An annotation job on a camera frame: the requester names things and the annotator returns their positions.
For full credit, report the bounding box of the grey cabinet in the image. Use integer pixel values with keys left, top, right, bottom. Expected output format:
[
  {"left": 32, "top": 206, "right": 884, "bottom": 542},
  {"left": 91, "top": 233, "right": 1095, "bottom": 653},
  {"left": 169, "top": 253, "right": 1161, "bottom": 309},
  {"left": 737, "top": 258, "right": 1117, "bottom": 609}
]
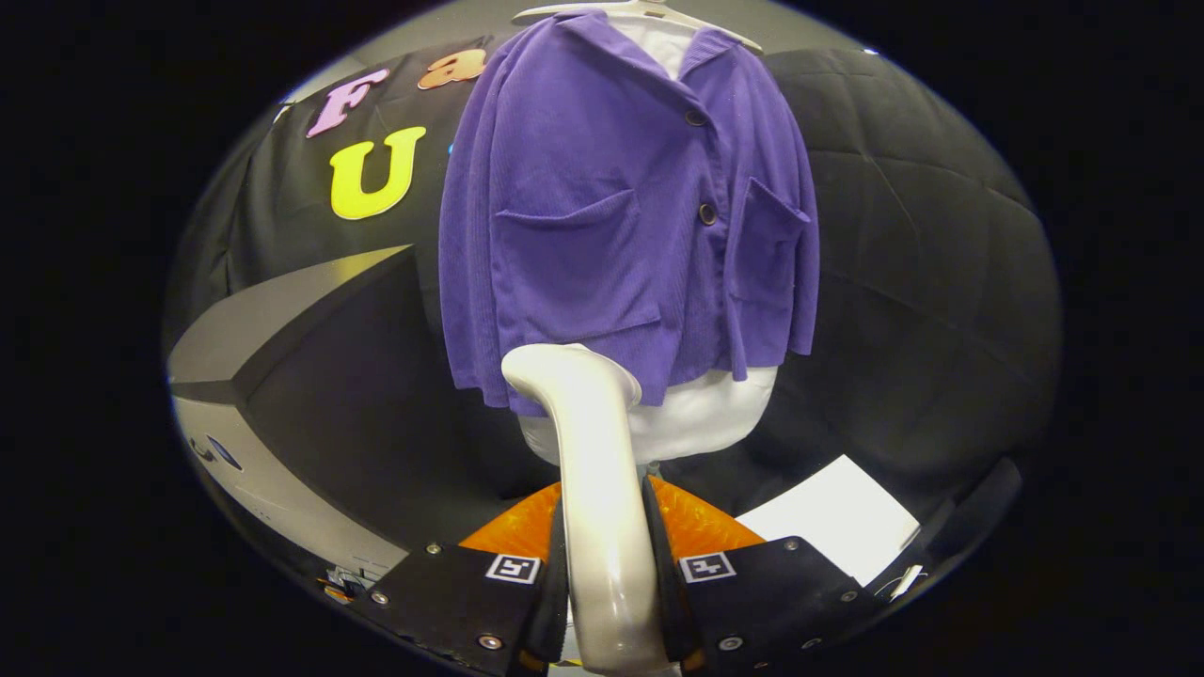
[{"left": 167, "top": 244, "right": 532, "bottom": 589}]

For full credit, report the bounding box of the white plastic hanger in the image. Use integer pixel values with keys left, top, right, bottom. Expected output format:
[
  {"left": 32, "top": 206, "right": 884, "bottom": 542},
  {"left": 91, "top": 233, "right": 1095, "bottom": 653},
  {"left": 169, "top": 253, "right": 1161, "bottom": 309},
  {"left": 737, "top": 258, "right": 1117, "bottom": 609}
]
[{"left": 513, "top": 0, "right": 764, "bottom": 54}]

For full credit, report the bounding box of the white paper sheet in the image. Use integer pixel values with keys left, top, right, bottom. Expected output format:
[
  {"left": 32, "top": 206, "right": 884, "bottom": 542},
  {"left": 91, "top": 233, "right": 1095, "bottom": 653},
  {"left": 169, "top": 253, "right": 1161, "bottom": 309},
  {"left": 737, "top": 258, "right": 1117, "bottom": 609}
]
[{"left": 736, "top": 455, "right": 922, "bottom": 587}]

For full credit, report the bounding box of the black backdrop cloth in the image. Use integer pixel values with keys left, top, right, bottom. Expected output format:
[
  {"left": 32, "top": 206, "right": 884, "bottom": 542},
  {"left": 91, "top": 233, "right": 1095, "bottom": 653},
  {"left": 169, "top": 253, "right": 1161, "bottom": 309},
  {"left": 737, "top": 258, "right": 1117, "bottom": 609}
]
[
  {"left": 658, "top": 47, "right": 1066, "bottom": 532},
  {"left": 167, "top": 36, "right": 492, "bottom": 325}
]

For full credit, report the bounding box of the purple corduroy jacket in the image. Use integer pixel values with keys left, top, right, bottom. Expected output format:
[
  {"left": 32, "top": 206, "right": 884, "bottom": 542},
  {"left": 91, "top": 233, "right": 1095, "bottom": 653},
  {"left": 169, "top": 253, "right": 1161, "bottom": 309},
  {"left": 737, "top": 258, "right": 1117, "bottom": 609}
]
[{"left": 438, "top": 9, "right": 821, "bottom": 417}]

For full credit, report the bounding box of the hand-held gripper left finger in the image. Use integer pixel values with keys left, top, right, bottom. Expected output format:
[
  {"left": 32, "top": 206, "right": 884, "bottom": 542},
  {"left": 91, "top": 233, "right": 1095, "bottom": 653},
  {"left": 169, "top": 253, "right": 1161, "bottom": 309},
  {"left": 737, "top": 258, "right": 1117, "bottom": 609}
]
[{"left": 367, "top": 481, "right": 571, "bottom": 677}]

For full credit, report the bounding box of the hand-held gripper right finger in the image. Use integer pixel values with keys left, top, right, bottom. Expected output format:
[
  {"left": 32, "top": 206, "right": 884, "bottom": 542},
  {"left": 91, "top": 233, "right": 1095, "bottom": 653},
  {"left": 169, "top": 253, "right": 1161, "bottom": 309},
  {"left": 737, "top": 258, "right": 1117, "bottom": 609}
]
[{"left": 642, "top": 475, "right": 885, "bottom": 676}]

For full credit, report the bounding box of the white mannequin torso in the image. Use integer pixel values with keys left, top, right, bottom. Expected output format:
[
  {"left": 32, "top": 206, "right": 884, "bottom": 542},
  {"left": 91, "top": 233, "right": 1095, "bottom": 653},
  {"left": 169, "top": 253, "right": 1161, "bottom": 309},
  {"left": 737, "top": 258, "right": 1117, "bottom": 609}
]
[{"left": 517, "top": 13, "right": 781, "bottom": 467}]

